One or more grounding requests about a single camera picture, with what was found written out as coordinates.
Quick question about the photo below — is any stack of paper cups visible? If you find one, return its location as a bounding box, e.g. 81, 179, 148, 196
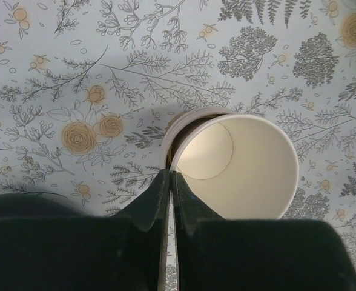
159, 106, 234, 169

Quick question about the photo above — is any brown paper coffee cup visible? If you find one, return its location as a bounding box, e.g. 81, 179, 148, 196
169, 114, 299, 219

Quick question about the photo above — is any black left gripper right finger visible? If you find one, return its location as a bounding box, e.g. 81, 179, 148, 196
171, 173, 356, 290

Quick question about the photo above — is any floral patterned table mat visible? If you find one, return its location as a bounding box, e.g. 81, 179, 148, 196
0, 1, 356, 268

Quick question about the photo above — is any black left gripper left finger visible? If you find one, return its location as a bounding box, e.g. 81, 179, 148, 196
0, 170, 170, 290

